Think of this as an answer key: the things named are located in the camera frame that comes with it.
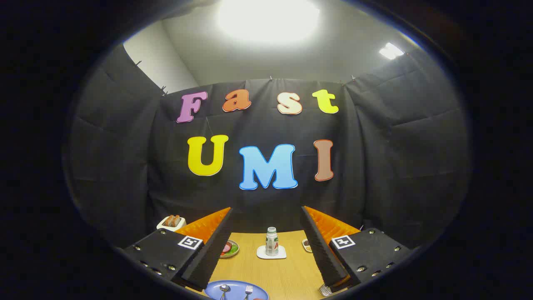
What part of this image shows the white drink bottle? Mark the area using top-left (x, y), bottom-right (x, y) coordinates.
top-left (265, 227), bottom-right (279, 256)

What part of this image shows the large ceiling light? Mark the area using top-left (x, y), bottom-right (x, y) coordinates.
top-left (217, 0), bottom-right (321, 44)

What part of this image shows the white square coaster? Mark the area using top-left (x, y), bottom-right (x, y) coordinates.
top-left (257, 245), bottom-right (287, 260)

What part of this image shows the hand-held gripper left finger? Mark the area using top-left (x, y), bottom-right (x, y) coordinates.
top-left (122, 207), bottom-right (234, 292)

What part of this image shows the small ceiling light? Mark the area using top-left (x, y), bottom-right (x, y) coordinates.
top-left (379, 42), bottom-right (405, 60)

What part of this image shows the oval plate of toy food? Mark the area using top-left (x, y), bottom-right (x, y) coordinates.
top-left (219, 240), bottom-right (239, 258)

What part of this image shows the white toaster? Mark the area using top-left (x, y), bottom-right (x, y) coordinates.
top-left (157, 215), bottom-right (187, 231)

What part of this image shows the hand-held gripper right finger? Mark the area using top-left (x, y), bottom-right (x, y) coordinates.
top-left (301, 205), bottom-right (413, 292)

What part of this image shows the blue round plate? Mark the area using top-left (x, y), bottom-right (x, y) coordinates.
top-left (204, 280), bottom-right (269, 300)

